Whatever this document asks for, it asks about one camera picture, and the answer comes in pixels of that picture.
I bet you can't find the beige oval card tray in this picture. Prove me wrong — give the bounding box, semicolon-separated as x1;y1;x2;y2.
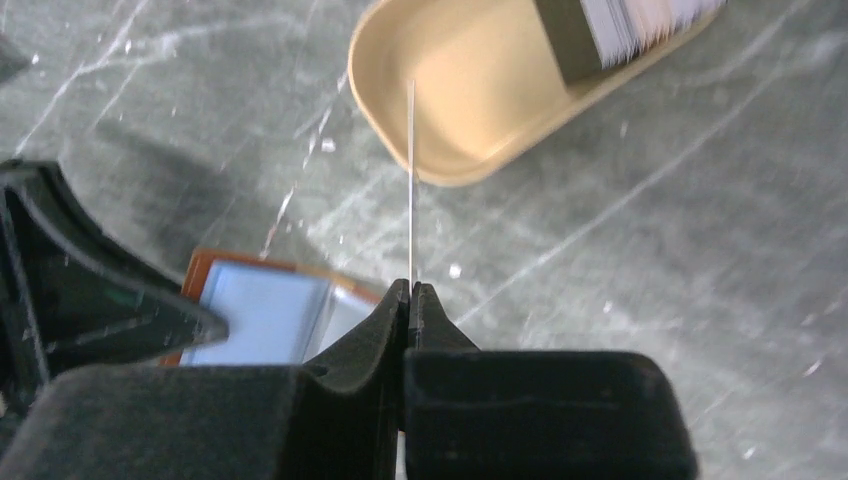
348;0;722;186

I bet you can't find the brown leather card holder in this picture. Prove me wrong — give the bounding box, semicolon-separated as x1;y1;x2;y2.
160;248;381;366

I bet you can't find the stack of credit cards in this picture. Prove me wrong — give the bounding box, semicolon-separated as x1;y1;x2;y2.
534;0;725;85

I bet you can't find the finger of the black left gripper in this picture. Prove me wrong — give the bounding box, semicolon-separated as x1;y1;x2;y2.
1;159;229;416

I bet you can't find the black right gripper view left finger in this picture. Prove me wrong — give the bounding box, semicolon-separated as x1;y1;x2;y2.
1;280;410;479

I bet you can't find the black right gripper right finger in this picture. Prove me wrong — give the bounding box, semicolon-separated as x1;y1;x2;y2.
404;283;699;479

